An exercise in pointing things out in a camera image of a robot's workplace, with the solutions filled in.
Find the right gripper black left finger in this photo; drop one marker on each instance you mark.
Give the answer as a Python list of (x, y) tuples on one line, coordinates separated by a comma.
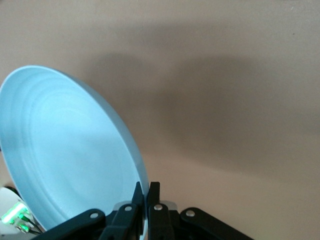
[(125, 220)]

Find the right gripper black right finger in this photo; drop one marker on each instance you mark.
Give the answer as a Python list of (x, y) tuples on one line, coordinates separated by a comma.
[(160, 222)]

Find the blue plate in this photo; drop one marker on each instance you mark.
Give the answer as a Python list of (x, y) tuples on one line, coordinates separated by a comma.
[(67, 140)]

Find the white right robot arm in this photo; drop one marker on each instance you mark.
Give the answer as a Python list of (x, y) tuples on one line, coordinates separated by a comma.
[(10, 202)]

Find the brown table cover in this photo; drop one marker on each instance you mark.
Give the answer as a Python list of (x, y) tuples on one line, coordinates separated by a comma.
[(212, 75)]

